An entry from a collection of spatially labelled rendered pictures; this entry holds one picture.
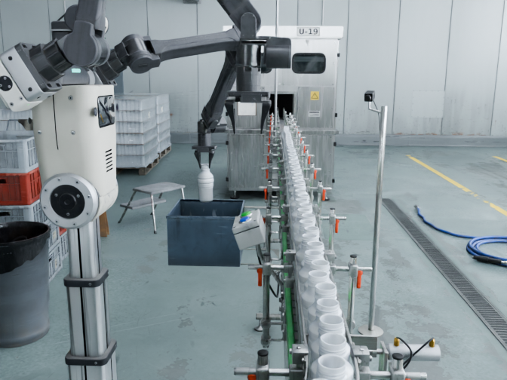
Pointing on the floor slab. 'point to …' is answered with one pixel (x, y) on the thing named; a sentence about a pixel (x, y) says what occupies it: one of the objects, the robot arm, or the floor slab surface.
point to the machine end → (314, 38)
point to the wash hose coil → (475, 243)
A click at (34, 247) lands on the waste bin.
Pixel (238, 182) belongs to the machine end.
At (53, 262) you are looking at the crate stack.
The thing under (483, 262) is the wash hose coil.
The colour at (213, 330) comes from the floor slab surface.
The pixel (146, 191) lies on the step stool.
